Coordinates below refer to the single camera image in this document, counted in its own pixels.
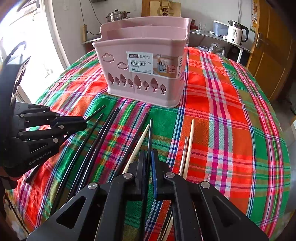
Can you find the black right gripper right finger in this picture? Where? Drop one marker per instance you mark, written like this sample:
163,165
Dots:
200,211

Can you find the light wooden chopstick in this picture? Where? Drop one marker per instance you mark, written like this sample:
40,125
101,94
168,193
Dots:
169,223
136,150

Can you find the white electric kettle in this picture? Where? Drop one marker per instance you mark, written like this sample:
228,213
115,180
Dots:
237,33

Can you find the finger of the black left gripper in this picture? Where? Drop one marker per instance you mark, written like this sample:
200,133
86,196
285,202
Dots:
70,122
62,134

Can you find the brown wooden chopstick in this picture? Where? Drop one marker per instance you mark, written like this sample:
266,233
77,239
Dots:
184,154

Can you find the brown wooden door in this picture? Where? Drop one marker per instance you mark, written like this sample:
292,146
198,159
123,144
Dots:
273,51

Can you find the light wooden chopstick left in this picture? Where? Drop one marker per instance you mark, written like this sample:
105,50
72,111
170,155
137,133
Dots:
136,150

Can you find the steel cooking pot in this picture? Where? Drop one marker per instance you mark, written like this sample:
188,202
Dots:
117,15

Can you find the grey wall shelf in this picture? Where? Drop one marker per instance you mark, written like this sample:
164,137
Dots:
206,34

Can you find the grey plastic container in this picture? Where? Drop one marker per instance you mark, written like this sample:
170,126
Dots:
220,29

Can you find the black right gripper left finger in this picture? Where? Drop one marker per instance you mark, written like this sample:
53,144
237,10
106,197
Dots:
96,212

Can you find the light wooden chopstick right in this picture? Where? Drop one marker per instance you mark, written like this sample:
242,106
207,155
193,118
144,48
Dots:
169,223

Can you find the brown cardboard box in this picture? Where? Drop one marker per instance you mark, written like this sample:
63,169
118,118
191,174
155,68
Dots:
161,8

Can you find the colourful plaid tablecloth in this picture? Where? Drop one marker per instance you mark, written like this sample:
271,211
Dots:
237,145

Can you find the pink plastic chopsticks basket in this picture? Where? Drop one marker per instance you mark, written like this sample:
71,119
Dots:
145,58

